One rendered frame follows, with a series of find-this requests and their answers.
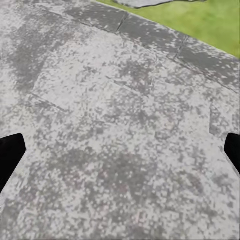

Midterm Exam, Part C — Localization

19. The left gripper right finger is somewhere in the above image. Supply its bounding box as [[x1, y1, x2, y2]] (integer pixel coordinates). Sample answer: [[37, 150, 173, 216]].
[[224, 132, 240, 172]]

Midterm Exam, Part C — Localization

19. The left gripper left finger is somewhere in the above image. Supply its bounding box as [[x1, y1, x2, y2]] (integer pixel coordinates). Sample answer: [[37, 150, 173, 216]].
[[0, 133, 26, 193]]

